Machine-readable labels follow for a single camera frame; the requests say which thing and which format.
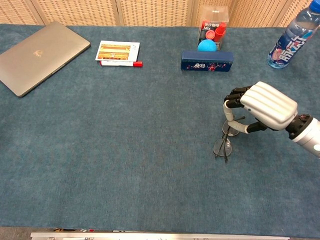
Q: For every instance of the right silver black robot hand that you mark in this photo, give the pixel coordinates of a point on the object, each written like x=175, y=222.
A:
x=270, y=105

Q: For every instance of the wire-frame eyeglasses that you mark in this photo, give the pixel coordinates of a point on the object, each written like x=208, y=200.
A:
x=222, y=147

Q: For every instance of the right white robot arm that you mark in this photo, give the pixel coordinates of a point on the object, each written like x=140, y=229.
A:
x=308, y=136

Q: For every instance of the blue label water bottle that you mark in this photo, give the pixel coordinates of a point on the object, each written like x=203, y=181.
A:
x=291, y=42

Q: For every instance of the navy blue rectangular box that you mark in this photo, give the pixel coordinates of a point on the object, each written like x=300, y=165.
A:
x=207, y=61

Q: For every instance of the blue ball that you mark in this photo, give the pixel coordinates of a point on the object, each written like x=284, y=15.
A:
x=207, y=46

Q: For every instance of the red plastic cup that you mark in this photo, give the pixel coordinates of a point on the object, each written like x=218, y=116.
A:
x=220, y=31

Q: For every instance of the red round capsule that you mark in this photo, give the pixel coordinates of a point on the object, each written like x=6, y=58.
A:
x=210, y=35

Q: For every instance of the clear plastic box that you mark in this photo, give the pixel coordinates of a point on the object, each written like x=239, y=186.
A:
x=215, y=13

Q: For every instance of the teal felt table cloth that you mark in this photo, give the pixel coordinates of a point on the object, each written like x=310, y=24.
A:
x=125, y=140

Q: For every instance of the wicker folding screen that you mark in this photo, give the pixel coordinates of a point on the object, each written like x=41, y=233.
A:
x=150, y=11

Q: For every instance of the white marker with red cap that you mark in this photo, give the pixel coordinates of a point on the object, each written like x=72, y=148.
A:
x=117, y=64

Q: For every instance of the orange picture postcard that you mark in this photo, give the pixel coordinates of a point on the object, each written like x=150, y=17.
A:
x=117, y=51

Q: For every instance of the silver closed laptop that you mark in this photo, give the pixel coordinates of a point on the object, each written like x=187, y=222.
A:
x=40, y=57

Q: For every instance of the aluminium rail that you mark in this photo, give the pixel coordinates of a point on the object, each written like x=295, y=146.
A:
x=150, y=236

